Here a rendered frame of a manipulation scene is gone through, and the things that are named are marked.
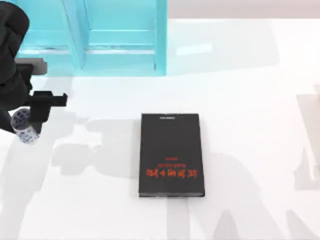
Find pale grey rounded box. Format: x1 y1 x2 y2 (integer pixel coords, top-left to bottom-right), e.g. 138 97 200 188
14 58 48 76

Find light blue rack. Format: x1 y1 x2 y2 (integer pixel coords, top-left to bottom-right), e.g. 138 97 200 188
16 0 167 77

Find white and blue cup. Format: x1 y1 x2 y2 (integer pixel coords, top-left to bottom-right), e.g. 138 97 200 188
10 108 40 146

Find black book with red lettering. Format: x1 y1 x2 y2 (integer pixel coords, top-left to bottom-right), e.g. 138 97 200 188
137 112 207 199

